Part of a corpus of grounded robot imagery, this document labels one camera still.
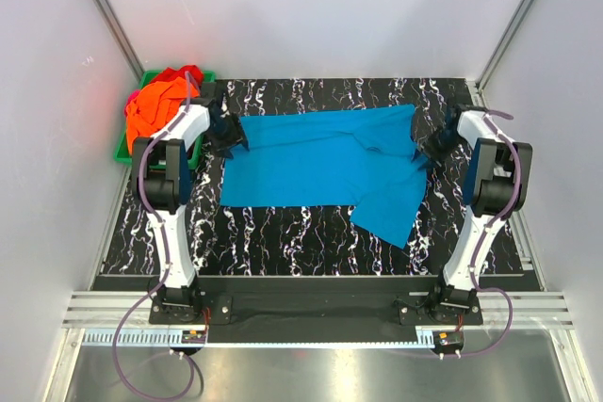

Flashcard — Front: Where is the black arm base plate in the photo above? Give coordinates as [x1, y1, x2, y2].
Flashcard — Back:
[148, 276, 482, 327]

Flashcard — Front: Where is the purple cable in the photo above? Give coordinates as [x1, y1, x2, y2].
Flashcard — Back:
[112, 71, 206, 396]
[390, 109, 525, 359]

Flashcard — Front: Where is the pink t shirt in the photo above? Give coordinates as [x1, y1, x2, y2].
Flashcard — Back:
[122, 88, 140, 119]

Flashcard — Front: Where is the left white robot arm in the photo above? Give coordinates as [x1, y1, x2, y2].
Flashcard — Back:
[131, 82, 249, 323]

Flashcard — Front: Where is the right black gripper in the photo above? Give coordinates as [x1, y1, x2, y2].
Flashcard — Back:
[413, 125, 464, 169]

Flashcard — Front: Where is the white slotted cable duct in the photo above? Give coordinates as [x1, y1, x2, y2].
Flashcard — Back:
[83, 328, 434, 348]

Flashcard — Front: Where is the orange t shirt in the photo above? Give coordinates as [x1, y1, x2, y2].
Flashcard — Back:
[125, 78, 198, 153]

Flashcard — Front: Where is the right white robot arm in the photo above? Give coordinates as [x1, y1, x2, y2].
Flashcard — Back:
[413, 104, 533, 324]

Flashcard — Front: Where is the red t shirt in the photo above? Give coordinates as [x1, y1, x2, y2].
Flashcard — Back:
[151, 65, 204, 87]

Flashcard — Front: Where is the blue t shirt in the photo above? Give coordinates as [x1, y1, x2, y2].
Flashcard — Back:
[220, 105, 427, 248]

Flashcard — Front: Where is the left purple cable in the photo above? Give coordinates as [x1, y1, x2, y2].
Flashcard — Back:
[112, 71, 206, 396]

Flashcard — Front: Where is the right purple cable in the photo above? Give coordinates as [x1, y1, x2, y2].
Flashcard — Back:
[390, 109, 525, 359]

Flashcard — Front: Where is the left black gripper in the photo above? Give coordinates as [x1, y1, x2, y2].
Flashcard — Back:
[205, 113, 247, 159]

